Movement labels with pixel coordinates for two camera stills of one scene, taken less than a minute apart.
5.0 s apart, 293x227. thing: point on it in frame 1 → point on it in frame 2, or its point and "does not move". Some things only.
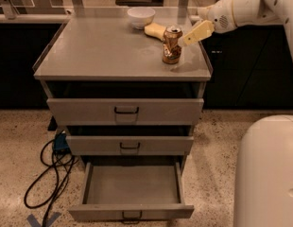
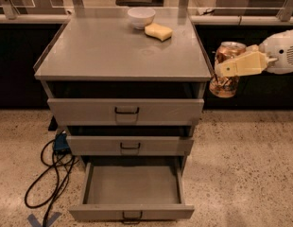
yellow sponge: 155,29 does not move
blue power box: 60,144 does not move
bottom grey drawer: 132,191 does not move
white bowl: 141,16 does not move
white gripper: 218,16 → 281,52
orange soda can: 172,49 → 226,86
